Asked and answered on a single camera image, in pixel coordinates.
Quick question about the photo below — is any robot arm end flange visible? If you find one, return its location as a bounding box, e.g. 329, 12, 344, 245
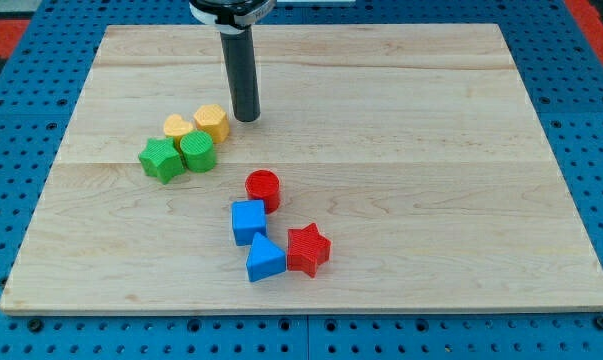
189, 0, 277, 35

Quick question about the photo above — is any red star block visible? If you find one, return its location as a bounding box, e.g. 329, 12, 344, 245
286, 223, 332, 278

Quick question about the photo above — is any green star block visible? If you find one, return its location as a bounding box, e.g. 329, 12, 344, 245
138, 138, 185, 184

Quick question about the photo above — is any red cylinder block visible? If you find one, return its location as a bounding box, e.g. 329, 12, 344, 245
244, 169, 281, 214

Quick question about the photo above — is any blue cube block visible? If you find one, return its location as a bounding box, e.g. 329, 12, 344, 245
231, 200, 267, 246

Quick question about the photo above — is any blue triangle block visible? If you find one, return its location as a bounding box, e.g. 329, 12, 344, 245
246, 233, 287, 282

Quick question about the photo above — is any green cylinder block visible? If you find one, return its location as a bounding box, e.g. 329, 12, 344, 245
180, 131, 217, 173

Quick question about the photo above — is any yellow hexagon block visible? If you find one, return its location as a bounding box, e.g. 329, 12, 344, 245
193, 104, 230, 144

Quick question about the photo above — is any wooden board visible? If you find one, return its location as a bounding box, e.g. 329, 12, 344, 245
0, 24, 603, 316

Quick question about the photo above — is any yellow heart block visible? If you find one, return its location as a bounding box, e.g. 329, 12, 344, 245
163, 114, 195, 150

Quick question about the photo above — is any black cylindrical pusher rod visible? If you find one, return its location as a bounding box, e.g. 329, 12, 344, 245
221, 27, 261, 122

